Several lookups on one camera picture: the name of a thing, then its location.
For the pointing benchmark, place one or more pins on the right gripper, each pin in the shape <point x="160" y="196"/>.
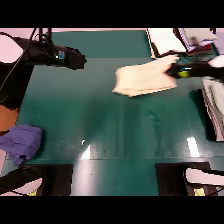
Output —
<point x="181" y="70"/>

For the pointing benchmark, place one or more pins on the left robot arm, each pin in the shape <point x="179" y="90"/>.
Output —
<point x="36" y="55"/>

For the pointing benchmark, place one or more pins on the purple garment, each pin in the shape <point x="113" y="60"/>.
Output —
<point x="21" y="143"/>

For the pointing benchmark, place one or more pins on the white T-shirt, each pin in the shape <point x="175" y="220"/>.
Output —
<point x="143" y="80"/>

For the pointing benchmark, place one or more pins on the heap of clothes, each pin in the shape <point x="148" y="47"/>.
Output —
<point x="215" y="106"/>

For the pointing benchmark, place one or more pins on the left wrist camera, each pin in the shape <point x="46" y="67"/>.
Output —
<point x="45" y="37"/>

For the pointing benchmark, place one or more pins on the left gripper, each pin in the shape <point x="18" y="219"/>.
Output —
<point x="76" y="58"/>

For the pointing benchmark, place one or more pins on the white garment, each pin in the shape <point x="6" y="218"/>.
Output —
<point x="163" y="41"/>

